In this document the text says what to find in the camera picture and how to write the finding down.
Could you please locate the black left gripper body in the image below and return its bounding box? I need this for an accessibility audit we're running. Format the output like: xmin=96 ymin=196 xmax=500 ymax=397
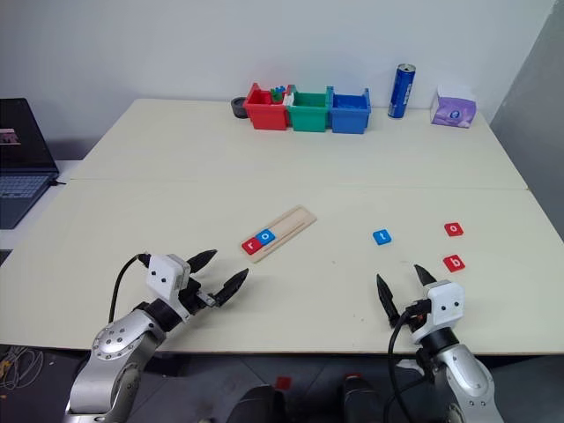
xmin=178 ymin=258 xmax=220 ymax=316

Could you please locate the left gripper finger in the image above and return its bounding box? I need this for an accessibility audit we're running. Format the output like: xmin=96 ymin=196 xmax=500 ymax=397
xmin=187 ymin=249 xmax=219 ymax=277
xmin=211 ymin=269 xmax=250 ymax=307

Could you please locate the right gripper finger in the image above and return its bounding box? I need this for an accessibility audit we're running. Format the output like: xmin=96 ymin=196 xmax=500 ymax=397
xmin=375 ymin=273 xmax=402 ymax=330
xmin=412 ymin=263 xmax=438 ymax=288

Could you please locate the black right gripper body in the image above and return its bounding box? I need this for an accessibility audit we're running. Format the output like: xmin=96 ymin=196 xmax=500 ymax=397
xmin=398 ymin=298 xmax=432 ymax=335

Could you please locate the wooden letter tray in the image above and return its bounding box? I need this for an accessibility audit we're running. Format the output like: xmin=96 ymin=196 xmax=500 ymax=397
xmin=240 ymin=204 xmax=319 ymax=265

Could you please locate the dark rounded shape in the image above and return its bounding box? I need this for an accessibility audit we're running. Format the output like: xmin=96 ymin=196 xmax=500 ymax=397
xmin=336 ymin=374 xmax=391 ymax=423
xmin=226 ymin=383 xmax=288 ymax=423

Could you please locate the red plastic bin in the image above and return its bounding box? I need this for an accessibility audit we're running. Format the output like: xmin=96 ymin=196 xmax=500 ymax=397
xmin=242 ymin=82 xmax=293 ymax=131

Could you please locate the purple tissue pack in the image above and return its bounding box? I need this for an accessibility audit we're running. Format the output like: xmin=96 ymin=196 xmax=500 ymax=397
xmin=430 ymin=84 xmax=479 ymax=130

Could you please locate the blue plastic bin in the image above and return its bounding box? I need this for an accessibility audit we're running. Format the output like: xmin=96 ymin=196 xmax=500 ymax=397
xmin=326 ymin=85 xmax=373 ymax=135

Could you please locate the green plastic bin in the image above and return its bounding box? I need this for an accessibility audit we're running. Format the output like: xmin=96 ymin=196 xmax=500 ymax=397
xmin=286 ymin=85 xmax=332 ymax=133

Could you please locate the blue drink can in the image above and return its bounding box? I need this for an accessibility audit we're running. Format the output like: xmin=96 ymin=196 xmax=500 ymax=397
xmin=387 ymin=62 xmax=418 ymax=121

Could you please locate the dark laptop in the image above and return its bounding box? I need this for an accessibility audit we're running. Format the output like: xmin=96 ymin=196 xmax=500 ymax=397
xmin=0 ymin=97 xmax=61 ymax=231

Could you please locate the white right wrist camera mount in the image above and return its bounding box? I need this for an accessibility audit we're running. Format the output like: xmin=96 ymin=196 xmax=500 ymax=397
xmin=411 ymin=279 xmax=465 ymax=345

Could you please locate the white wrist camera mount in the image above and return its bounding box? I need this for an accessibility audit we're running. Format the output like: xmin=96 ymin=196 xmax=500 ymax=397
xmin=146 ymin=253 xmax=192 ymax=316
xmin=411 ymin=279 xmax=465 ymax=345

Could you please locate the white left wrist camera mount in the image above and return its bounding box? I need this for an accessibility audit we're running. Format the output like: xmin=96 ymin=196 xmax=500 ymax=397
xmin=146 ymin=253 xmax=192 ymax=316

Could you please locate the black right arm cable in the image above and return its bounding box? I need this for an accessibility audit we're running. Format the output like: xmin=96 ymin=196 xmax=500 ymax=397
xmin=386 ymin=303 xmax=431 ymax=423

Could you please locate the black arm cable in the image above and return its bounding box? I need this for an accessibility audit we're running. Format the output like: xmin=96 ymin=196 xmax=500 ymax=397
xmin=108 ymin=253 xmax=153 ymax=325
xmin=386 ymin=303 xmax=431 ymax=423

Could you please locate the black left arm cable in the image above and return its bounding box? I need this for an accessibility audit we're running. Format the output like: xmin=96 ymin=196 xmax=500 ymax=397
xmin=108 ymin=253 xmax=153 ymax=325

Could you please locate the white cable bundle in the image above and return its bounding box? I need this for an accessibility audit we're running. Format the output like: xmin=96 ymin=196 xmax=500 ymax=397
xmin=0 ymin=345 xmax=46 ymax=391

